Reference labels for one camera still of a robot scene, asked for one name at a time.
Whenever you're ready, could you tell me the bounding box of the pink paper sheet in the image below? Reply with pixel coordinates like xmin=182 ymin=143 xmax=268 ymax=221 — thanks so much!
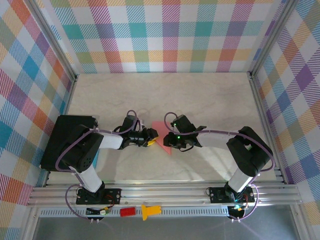
xmin=151 ymin=121 xmax=173 ymax=156

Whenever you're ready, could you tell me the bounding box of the yellow plastic part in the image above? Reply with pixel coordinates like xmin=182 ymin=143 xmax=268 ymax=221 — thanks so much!
xmin=141 ymin=204 xmax=162 ymax=222

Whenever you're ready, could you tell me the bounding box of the large black box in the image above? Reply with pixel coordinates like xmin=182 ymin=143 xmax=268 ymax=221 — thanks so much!
xmin=40 ymin=114 xmax=99 ymax=173

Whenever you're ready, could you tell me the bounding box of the red plastic block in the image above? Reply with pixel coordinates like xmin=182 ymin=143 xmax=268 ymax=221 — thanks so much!
xmin=119 ymin=206 xmax=137 ymax=217

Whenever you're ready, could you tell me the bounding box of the small lit circuit board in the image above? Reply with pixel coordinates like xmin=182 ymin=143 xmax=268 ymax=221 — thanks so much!
xmin=231 ymin=203 xmax=249 ymax=213

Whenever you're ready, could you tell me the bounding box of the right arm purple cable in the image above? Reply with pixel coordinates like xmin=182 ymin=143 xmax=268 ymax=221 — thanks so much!
xmin=163 ymin=111 xmax=276 ymax=222

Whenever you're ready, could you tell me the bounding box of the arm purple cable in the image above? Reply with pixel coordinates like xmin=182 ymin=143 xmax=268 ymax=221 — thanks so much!
xmin=163 ymin=111 xmax=276 ymax=222
xmin=56 ymin=110 xmax=141 ymax=223

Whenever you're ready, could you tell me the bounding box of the wide aluminium frame rail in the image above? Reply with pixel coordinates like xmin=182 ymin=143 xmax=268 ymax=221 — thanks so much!
xmin=26 ymin=183 xmax=303 ymax=207

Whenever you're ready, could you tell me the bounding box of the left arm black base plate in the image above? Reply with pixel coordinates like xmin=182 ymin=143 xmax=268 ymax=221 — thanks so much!
xmin=75 ymin=187 xmax=123 ymax=206

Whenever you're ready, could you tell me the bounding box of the slotted grey cable tray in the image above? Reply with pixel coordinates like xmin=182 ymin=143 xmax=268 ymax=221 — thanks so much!
xmin=39 ymin=206 xmax=230 ymax=218

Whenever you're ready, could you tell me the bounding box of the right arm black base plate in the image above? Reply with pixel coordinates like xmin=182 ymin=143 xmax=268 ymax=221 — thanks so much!
xmin=208 ymin=186 xmax=256 ymax=204

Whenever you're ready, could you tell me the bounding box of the aluminium side rail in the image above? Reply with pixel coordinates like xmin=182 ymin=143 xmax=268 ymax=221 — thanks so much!
xmin=42 ymin=74 xmax=79 ymax=188
xmin=248 ymin=72 xmax=288 ymax=186

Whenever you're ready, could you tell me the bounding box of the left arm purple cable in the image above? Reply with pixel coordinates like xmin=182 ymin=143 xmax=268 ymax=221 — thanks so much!
xmin=56 ymin=110 xmax=141 ymax=223

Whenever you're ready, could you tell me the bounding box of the black round cable mount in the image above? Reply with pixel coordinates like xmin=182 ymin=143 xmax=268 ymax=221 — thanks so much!
xmin=228 ymin=209 xmax=247 ymax=222

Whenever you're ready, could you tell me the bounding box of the aluminium corner post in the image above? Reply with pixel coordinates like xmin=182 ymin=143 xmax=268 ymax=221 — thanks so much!
xmin=247 ymin=0 xmax=298 ymax=79
xmin=24 ymin=0 xmax=79 ymax=83

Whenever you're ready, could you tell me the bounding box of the aluminium frame leg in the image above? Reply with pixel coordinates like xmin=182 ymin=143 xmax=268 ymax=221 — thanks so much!
xmin=21 ymin=206 xmax=42 ymax=240
xmin=289 ymin=204 xmax=308 ymax=240

